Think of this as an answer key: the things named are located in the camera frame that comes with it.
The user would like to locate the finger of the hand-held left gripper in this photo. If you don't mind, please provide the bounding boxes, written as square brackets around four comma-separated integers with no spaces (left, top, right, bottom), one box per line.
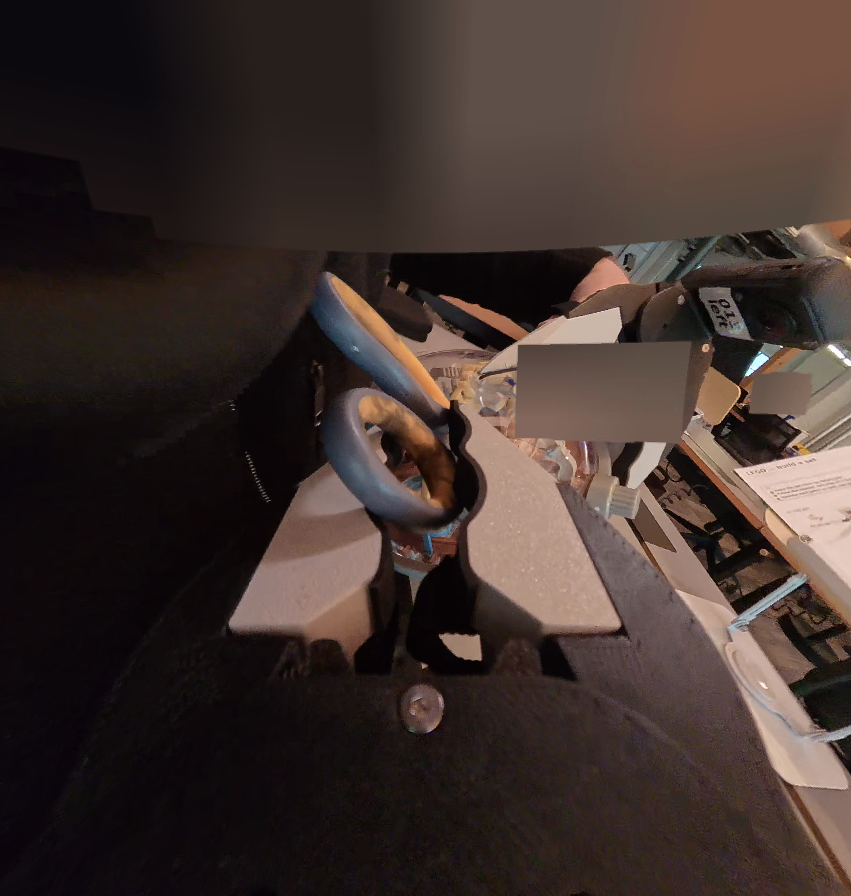
[606,440,673,492]
[536,304,624,348]

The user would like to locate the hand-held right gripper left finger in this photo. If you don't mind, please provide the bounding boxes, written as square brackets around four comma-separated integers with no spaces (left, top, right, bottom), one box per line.
[227,462,400,674]

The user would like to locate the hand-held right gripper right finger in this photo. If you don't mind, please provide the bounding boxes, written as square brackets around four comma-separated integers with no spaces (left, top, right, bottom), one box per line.
[448,401,621,662]

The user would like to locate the grey handled scissors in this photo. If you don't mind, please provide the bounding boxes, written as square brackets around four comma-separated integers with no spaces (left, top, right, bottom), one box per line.
[309,271,470,531]

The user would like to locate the person's left hand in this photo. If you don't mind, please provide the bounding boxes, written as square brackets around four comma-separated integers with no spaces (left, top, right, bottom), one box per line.
[570,255,634,310]

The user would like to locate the white ribbed cap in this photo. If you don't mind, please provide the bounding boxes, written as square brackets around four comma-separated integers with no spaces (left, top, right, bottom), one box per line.
[585,472,641,520]

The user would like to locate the clear maze ball toy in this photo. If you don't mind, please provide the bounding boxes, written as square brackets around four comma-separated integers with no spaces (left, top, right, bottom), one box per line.
[417,346,612,491]

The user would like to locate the printed instruction sheet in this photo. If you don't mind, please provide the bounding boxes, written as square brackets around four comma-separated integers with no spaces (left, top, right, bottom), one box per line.
[733,448,851,613]

